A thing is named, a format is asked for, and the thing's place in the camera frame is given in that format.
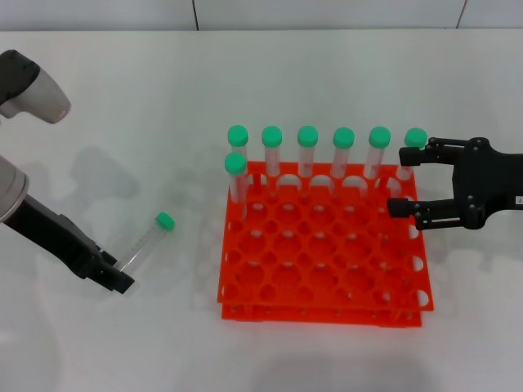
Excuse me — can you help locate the clear test tube green cap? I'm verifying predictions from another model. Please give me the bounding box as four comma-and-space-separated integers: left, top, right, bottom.
365, 126, 392, 183
297, 125, 320, 180
226, 125, 251, 187
261, 126, 284, 191
332, 127, 355, 183
118, 211, 176, 274
395, 127, 428, 184
224, 152, 248, 220

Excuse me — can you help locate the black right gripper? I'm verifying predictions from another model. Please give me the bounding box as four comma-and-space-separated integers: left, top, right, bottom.
387, 137, 523, 232

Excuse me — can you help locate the orange test tube rack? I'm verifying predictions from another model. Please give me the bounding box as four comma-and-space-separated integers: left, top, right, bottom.
216, 160, 436, 329

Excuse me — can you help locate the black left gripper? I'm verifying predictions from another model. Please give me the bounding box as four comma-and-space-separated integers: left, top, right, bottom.
6, 194, 136, 296

